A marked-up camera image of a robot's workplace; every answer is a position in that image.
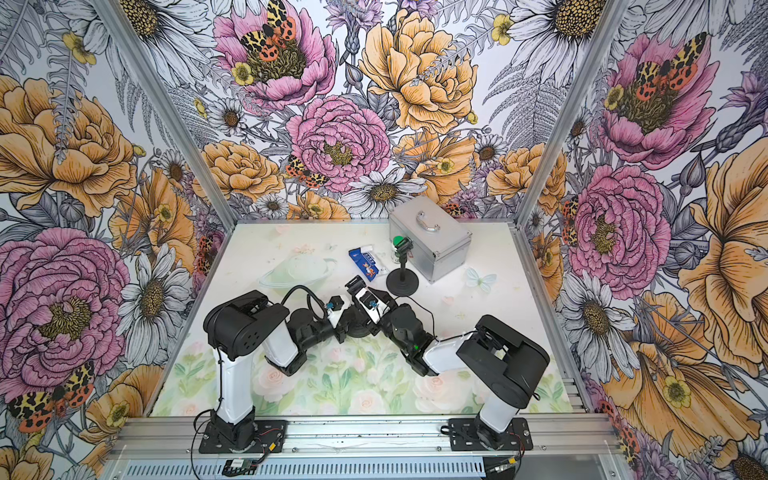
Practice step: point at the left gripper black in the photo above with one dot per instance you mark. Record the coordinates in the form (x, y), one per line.
(340, 333)

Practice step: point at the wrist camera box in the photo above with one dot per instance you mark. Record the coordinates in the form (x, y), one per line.
(372, 306)
(335, 307)

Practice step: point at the black round stand base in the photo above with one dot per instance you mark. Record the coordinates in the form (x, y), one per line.
(402, 282)

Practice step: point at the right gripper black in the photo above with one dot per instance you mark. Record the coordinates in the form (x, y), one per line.
(367, 320)

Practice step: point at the silver aluminium first aid case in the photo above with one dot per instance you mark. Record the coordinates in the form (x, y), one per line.
(440, 243)

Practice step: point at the white bottle green cap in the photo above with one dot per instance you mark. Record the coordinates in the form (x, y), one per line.
(394, 251)

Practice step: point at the white perforated cable tray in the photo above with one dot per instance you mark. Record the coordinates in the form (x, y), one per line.
(310, 468)

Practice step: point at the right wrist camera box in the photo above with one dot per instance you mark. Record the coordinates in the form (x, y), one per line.
(372, 306)

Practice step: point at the blue white bandage packet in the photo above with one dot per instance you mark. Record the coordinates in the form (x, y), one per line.
(367, 262)

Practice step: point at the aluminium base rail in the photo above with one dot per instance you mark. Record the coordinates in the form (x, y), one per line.
(171, 438)

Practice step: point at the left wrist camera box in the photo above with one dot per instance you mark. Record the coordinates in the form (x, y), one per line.
(335, 307)

